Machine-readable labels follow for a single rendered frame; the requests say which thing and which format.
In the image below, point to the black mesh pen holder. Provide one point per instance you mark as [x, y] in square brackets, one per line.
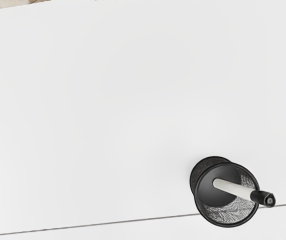
[208, 185]

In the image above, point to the white pen with black cap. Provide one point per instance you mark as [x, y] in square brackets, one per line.
[233, 188]

